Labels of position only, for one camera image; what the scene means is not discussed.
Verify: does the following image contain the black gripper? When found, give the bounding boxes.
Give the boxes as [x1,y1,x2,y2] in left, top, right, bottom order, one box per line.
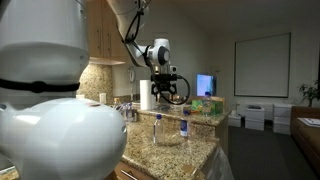
[151,74,177,102]

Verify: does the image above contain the blue-cap water bottle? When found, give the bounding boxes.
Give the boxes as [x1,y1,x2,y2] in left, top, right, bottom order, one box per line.
[153,114,164,145]

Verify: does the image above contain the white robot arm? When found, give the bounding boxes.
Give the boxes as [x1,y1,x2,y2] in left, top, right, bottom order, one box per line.
[0,0,127,180]

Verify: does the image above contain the wooden counter drawer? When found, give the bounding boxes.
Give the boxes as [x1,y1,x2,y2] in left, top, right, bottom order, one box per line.
[115,162,153,180]

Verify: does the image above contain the clear plastic bin bag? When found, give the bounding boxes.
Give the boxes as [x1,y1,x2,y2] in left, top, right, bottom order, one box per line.
[201,147,234,180]

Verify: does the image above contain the white paper towel roll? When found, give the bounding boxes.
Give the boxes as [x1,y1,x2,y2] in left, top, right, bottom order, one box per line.
[140,80,155,110]

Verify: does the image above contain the front blue-label water bottle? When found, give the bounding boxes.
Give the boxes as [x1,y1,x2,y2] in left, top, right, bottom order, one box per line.
[180,110,190,138]

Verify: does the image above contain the bright monitor screen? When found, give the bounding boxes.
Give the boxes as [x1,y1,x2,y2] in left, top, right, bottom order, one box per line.
[196,74,216,96]

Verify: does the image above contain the water bottle on upper ledge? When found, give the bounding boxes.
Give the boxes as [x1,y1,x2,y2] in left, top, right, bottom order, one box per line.
[202,92,212,116]

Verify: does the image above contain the green tissue box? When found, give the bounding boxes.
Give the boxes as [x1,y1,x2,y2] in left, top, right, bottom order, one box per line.
[191,100,223,115]

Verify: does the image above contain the white projector screen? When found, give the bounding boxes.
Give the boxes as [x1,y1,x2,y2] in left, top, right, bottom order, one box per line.
[234,33,291,98]

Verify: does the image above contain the brown wooden desk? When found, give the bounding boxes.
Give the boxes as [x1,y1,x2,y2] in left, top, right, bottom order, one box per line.
[290,106,320,177]

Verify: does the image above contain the potted plant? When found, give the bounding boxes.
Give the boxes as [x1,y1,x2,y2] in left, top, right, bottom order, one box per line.
[299,80,320,107]

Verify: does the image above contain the wooden wall cabinet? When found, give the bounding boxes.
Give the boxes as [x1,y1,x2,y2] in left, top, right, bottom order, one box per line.
[87,0,128,65]

